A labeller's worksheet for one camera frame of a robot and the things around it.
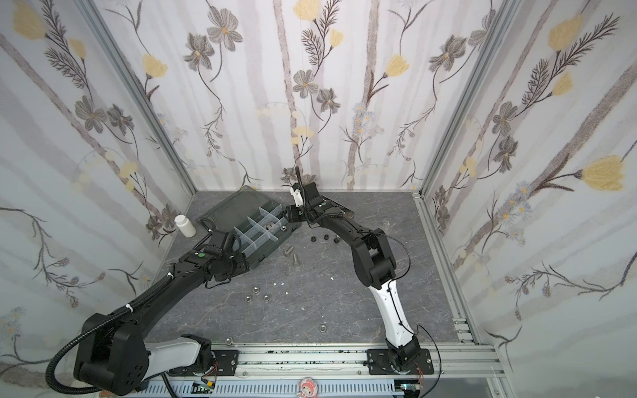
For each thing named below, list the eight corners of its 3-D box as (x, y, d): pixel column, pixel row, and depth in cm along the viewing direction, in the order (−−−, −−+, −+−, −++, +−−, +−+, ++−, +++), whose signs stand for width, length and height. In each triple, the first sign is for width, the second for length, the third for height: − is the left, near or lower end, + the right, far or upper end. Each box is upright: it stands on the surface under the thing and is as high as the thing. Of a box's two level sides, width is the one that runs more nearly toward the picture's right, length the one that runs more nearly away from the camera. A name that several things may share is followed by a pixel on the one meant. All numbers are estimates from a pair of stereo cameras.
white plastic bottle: (181, 231, 107) (171, 218, 99) (189, 225, 109) (180, 212, 101) (190, 239, 104) (181, 226, 97) (198, 233, 106) (190, 220, 99)
